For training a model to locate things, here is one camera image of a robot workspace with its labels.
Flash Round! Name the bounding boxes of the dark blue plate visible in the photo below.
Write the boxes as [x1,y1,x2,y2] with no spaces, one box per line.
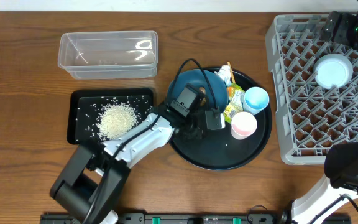
[167,69,229,113]

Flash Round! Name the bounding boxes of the pink cup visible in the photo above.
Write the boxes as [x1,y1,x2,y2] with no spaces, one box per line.
[231,111,257,140]

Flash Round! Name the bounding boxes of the green yellow snack wrapper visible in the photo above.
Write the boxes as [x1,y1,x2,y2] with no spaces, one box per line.
[223,84,245,123]

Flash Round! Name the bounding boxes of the white tissue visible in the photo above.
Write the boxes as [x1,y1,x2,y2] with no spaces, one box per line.
[215,65,232,87]

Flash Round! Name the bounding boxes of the brown food lump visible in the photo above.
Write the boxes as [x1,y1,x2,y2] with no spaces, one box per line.
[199,87,206,95]

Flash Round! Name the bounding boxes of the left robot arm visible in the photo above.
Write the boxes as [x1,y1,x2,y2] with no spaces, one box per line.
[50,95,224,223]

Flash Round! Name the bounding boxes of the grey dishwasher rack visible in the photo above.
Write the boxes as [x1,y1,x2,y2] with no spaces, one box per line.
[265,14,358,165]

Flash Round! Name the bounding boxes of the round black tray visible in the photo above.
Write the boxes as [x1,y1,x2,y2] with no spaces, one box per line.
[170,67,273,170]

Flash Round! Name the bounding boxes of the white bowl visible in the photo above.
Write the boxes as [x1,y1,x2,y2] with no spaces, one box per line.
[313,54,353,90]

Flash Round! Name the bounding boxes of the light blue cup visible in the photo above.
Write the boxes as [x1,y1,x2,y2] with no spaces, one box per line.
[242,87,270,115]

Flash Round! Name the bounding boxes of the wooden chopstick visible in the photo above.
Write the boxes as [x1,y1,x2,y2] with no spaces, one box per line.
[227,61,236,84]

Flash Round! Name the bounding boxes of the pile of white rice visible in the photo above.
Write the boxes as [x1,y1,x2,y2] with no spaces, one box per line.
[96,103,138,141]

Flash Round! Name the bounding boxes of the black rectangular tray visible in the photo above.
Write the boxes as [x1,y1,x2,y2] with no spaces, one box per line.
[67,88,154,145]

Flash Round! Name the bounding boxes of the clear plastic bin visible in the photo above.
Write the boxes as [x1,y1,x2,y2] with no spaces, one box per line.
[58,30,158,79]

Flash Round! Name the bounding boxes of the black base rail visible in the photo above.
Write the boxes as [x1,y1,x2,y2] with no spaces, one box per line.
[40,211,352,224]

